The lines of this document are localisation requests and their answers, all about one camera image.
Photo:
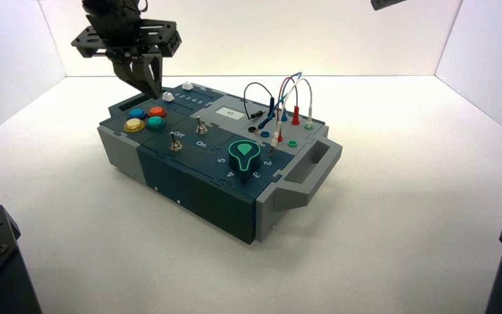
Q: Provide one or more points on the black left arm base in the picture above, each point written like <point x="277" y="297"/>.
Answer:
<point x="0" y="268"/>

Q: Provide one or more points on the red push button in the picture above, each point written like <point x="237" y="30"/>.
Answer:
<point x="157" y="112"/>

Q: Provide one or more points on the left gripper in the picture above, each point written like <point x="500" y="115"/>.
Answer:
<point x="129" y="39"/>

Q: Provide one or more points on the white slider knob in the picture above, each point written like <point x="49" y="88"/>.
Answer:
<point x="187" y="86"/>
<point x="168" y="96"/>

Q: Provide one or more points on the teal push button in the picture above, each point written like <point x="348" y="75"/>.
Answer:
<point x="156" y="123"/>

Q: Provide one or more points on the grey and blue task box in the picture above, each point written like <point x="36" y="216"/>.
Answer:
<point x="216" y="203"/>

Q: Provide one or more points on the blue push button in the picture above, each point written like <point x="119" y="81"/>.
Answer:
<point x="137" y="113"/>

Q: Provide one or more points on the yellow push button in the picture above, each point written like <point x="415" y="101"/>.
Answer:
<point x="134" y="125"/>

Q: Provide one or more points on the silver toggle switch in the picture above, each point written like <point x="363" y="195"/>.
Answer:
<point x="175" y="144"/>
<point x="200" y="127"/>

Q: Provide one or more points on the black green rotary knob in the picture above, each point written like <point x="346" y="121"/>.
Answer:
<point x="243" y="158"/>

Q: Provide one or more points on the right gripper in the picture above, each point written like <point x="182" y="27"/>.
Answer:
<point x="385" y="3"/>

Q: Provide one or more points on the small white display screen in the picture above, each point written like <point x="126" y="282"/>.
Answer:
<point x="229" y="112"/>

